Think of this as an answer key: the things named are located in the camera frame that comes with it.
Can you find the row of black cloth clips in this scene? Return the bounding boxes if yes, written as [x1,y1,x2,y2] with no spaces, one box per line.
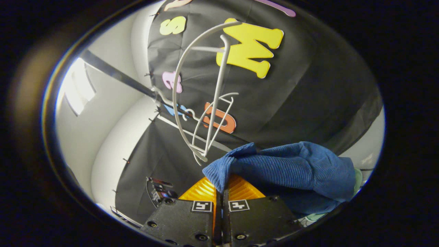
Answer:
[111,12,162,194]

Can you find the white hanger with taped hook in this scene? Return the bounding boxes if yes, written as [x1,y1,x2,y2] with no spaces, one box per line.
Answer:
[151,20,241,166]

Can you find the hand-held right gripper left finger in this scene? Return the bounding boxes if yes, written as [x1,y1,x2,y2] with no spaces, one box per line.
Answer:
[141,177,220,247]

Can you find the large ceiling light panel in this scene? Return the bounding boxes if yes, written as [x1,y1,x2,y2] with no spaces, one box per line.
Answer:
[63,58,96,115]

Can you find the black backdrop cloth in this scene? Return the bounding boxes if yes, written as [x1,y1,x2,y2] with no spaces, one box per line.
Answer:
[115,0,384,223]

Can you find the green laundry hamper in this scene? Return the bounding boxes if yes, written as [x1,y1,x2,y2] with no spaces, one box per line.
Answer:
[304,167,363,223]

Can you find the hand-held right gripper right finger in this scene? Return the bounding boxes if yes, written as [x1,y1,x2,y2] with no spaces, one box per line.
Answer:
[221,173,302,247]

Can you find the white plastic hanger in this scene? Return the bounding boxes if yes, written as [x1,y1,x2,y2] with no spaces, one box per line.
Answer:
[182,92,239,158]

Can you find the blue jacket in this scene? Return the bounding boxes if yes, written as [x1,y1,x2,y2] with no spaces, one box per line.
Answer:
[202,141,357,216]

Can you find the black clothes rack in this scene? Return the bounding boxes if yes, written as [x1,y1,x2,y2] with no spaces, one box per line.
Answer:
[81,49,256,151]

